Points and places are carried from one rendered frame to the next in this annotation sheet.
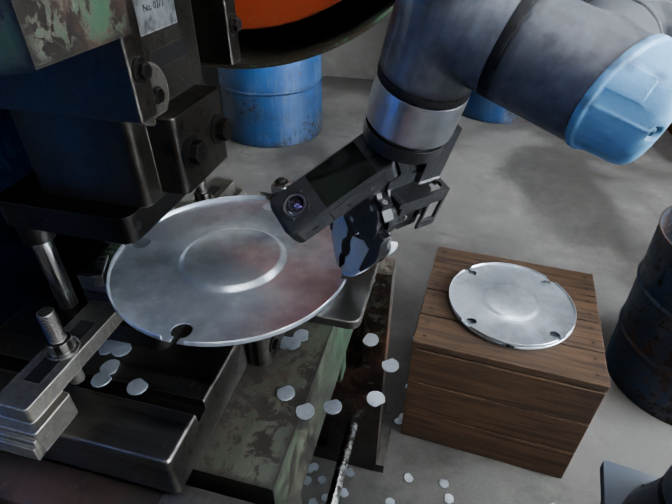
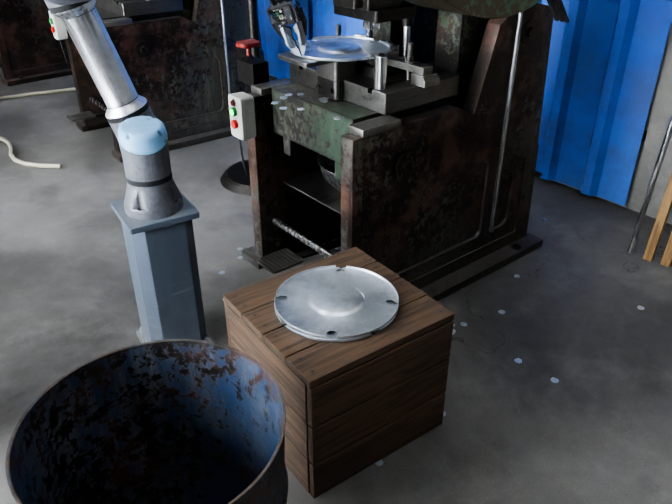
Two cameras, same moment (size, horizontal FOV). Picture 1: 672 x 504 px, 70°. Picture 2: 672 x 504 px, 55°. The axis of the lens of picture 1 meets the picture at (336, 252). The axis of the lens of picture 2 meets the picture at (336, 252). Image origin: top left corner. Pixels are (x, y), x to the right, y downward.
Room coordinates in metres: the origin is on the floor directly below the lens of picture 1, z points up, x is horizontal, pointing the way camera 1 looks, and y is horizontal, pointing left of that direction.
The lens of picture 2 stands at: (1.59, -1.42, 1.22)
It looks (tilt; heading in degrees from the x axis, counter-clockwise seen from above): 30 degrees down; 126
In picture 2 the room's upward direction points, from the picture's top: straight up
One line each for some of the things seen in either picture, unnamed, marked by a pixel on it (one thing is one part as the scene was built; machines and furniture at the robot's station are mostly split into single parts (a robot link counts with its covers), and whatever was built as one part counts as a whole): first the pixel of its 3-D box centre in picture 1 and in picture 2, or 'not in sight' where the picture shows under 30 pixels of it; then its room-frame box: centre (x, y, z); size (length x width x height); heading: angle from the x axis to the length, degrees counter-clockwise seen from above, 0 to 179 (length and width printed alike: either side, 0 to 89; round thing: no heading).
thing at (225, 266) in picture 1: (233, 256); (339, 47); (0.47, 0.13, 0.78); 0.29 x 0.29 x 0.01
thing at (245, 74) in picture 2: not in sight; (254, 87); (0.15, 0.10, 0.62); 0.10 x 0.06 x 0.20; 165
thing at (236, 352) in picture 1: (160, 304); (371, 77); (0.51, 0.25, 0.68); 0.45 x 0.30 x 0.06; 165
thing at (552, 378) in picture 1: (495, 354); (336, 361); (0.86, -0.42, 0.18); 0.40 x 0.38 x 0.35; 72
